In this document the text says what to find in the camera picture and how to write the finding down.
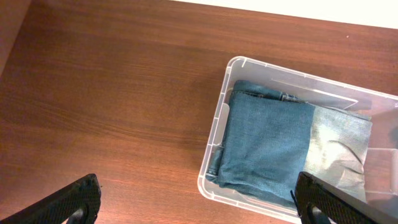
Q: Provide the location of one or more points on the dark blue jeans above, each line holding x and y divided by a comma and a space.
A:
265, 143

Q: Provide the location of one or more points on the light blue jeans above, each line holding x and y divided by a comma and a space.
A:
338, 149

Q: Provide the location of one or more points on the clear plastic storage bin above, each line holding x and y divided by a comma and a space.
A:
380, 168

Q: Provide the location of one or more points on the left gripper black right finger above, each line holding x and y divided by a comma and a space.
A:
317, 201

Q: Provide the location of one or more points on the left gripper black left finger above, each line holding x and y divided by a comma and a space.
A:
78, 202

